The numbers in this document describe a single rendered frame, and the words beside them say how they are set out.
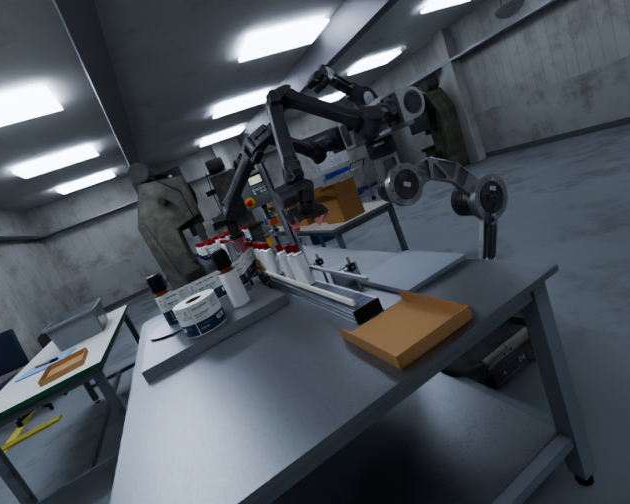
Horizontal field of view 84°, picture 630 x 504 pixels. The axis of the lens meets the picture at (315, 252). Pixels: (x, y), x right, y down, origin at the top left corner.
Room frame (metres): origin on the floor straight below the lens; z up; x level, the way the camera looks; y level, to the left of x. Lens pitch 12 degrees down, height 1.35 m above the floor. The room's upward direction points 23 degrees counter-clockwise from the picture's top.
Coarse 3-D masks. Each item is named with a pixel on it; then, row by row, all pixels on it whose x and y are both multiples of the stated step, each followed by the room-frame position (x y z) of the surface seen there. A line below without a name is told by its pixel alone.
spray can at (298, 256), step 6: (294, 246) 1.56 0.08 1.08; (294, 252) 1.56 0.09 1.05; (300, 252) 1.56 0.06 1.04; (294, 258) 1.56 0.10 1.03; (300, 258) 1.55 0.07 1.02; (300, 264) 1.55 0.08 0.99; (306, 264) 1.56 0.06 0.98; (300, 270) 1.55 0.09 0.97; (306, 270) 1.55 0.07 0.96; (306, 276) 1.55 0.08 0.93; (312, 276) 1.56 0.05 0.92; (306, 282) 1.55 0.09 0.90; (312, 282) 1.55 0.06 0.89
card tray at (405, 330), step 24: (384, 312) 1.10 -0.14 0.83; (408, 312) 1.03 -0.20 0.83; (432, 312) 0.97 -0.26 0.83; (456, 312) 0.91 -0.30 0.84; (360, 336) 1.01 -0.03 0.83; (384, 336) 0.95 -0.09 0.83; (408, 336) 0.90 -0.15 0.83; (432, 336) 0.81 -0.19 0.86; (384, 360) 0.84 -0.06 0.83; (408, 360) 0.78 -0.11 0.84
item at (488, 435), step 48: (480, 336) 0.88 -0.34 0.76; (432, 384) 1.47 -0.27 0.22; (480, 384) 1.35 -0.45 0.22; (384, 432) 1.31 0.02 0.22; (432, 432) 1.21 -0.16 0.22; (480, 432) 1.12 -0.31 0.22; (528, 432) 1.04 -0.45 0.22; (576, 432) 0.96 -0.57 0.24; (288, 480) 0.65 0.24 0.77; (336, 480) 1.17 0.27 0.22; (384, 480) 1.09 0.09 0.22; (432, 480) 1.01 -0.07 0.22; (480, 480) 0.95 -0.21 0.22; (528, 480) 0.89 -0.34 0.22; (576, 480) 0.99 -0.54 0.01
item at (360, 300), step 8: (280, 280) 1.86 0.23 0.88; (320, 288) 1.46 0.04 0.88; (328, 288) 1.42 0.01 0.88; (336, 288) 1.38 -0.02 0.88; (320, 296) 1.37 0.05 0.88; (344, 296) 1.26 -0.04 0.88; (352, 296) 1.23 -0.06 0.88; (360, 296) 1.20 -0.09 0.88; (368, 296) 1.17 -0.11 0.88; (344, 304) 1.19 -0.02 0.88; (360, 304) 1.13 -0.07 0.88
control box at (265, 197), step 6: (252, 174) 1.96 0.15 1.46; (264, 180) 1.95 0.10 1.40; (246, 186) 1.98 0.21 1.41; (252, 186) 1.97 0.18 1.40; (258, 186) 1.96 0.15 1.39; (246, 192) 1.98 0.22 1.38; (264, 192) 1.96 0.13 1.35; (246, 198) 1.98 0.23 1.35; (252, 198) 1.98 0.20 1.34; (258, 198) 1.97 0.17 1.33; (264, 198) 1.96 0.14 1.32; (270, 198) 1.95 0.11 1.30; (258, 204) 1.97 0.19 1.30; (264, 204) 1.97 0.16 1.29
